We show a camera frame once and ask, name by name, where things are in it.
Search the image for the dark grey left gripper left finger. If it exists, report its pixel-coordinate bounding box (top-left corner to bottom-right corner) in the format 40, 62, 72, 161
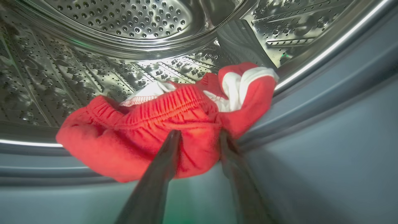
115, 130, 182, 224

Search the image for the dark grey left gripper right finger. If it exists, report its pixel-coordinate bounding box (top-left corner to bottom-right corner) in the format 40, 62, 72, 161
218, 129, 274, 224

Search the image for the red and white garment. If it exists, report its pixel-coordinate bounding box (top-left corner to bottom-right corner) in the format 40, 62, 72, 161
56, 62, 279, 183

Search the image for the grey rubber door gasket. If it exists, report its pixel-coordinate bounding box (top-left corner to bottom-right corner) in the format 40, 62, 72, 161
0, 6, 398, 224

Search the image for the steel washing machine drum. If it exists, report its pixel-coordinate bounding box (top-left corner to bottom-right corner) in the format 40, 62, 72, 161
0, 0, 392, 148

